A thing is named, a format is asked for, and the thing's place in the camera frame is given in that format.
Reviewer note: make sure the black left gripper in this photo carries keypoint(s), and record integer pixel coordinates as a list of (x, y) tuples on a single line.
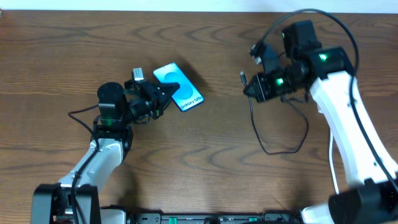
[(153, 98)]

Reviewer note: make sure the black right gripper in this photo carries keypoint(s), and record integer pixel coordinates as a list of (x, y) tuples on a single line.
[(263, 86)]

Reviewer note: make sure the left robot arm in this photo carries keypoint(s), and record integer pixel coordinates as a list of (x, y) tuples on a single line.
[(75, 197)]

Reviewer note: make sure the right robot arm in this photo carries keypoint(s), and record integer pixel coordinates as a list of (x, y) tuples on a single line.
[(327, 74)]

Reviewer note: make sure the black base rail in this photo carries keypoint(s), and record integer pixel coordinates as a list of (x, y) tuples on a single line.
[(211, 218)]

